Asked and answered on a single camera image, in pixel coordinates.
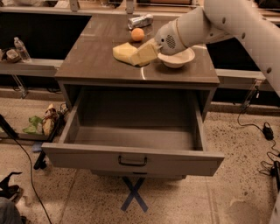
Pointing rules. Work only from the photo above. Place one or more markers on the white bowl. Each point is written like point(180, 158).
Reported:
point(179, 59)

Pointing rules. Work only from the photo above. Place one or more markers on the black power adapter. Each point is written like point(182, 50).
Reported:
point(267, 131)

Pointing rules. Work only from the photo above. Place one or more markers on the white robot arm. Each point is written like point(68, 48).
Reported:
point(239, 193)

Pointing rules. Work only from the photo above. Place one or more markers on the green bag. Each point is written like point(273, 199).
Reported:
point(35, 126)

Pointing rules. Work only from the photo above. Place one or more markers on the clear plastic water bottle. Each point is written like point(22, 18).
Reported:
point(22, 51)

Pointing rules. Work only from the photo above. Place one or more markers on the silver crushed can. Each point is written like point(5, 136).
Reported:
point(140, 22)

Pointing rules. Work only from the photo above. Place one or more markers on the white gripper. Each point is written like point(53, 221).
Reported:
point(166, 38)

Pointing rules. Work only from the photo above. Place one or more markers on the open grey top drawer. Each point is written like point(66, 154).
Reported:
point(163, 125)

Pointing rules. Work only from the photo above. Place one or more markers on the orange fruit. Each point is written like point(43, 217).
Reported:
point(137, 34)

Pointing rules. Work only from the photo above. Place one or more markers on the small round container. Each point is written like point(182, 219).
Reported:
point(12, 54)

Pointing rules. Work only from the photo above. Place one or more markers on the grey drawer cabinet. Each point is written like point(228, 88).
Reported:
point(90, 64)

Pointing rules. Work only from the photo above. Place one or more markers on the black drawer handle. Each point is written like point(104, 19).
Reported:
point(134, 163)

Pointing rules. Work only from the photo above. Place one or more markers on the yellow sponge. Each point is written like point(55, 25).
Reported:
point(127, 53)

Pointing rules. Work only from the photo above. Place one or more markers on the blue tape cross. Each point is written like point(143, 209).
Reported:
point(134, 194)

